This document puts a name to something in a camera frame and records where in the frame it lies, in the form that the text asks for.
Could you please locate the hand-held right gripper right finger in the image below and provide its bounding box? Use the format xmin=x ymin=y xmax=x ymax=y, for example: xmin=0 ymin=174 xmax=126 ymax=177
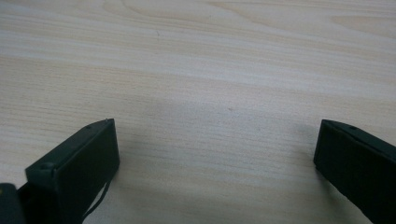
xmin=313 ymin=119 xmax=396 ymax=224

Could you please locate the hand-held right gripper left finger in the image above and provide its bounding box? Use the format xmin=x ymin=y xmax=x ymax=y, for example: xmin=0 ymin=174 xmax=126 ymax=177
xmin=18 ymin=118 xmax=121 ymax=224

